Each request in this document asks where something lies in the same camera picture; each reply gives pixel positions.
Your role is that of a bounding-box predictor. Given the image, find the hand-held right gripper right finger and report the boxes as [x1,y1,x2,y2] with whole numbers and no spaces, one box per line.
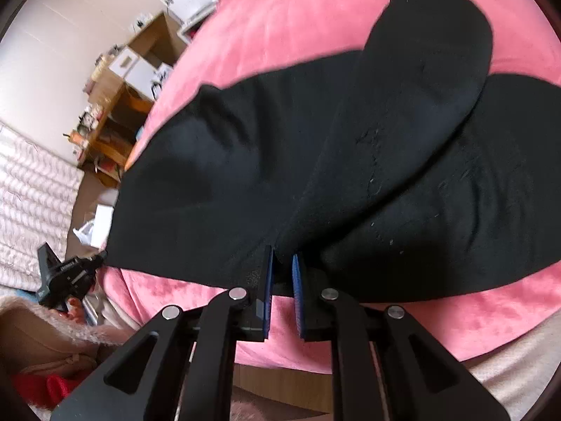
[291,252,510,421]

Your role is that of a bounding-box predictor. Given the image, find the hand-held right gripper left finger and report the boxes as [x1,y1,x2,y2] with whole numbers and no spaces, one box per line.
[50,245,275,421]

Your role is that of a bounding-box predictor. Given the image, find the white bedside cabinet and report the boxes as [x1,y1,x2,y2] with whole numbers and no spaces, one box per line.
[161,0,225,44]

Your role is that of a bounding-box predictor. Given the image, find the pink fleece blanket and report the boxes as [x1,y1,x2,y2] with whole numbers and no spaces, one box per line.
[94,0,561,375]

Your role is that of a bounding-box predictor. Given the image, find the wooden desk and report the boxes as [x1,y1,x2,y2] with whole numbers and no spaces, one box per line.
[76,11,185,185]

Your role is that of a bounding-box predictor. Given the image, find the white box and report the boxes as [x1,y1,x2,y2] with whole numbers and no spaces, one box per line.
[91,205,116,249]

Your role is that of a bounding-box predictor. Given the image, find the black pants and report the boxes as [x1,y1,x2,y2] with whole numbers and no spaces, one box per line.
[105,0,561,305]

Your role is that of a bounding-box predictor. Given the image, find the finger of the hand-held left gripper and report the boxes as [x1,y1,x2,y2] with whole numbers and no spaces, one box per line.
[85,251,109,271]

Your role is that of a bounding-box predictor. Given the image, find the pink white patterned curtain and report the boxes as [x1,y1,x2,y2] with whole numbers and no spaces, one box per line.
[0,123,85,292]

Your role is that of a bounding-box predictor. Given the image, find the white drawer cabinet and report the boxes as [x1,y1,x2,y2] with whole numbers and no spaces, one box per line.
[109,46,162,93]

